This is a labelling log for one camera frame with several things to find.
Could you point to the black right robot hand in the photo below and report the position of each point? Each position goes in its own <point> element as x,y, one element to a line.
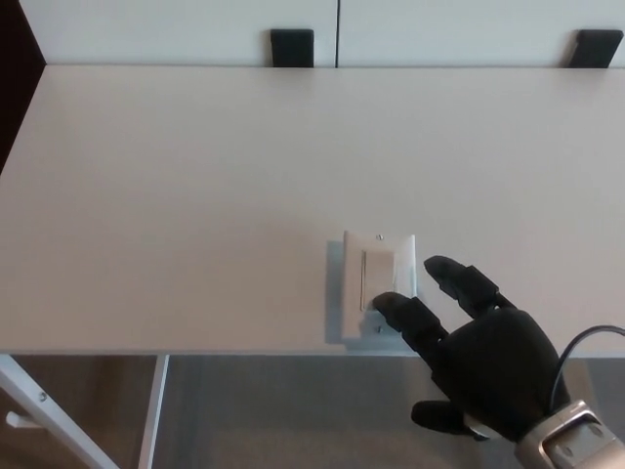
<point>503,361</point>

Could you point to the white rocker light switch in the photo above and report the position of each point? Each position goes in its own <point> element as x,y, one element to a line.
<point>354,273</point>

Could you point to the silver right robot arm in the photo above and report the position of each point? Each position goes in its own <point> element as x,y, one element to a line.
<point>571,439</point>

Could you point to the white cabinet door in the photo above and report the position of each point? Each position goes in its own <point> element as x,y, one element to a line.
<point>464,29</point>
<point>171,29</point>

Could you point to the white table side hook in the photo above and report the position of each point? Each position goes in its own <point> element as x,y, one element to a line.
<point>22,420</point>

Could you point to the grey switch base plate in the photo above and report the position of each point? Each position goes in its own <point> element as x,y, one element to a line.
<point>334,293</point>

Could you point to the right black clamp bracket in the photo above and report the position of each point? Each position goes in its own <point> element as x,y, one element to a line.
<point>595,50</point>

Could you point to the white metal table leg frame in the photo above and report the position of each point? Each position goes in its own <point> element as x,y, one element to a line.
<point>54,420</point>

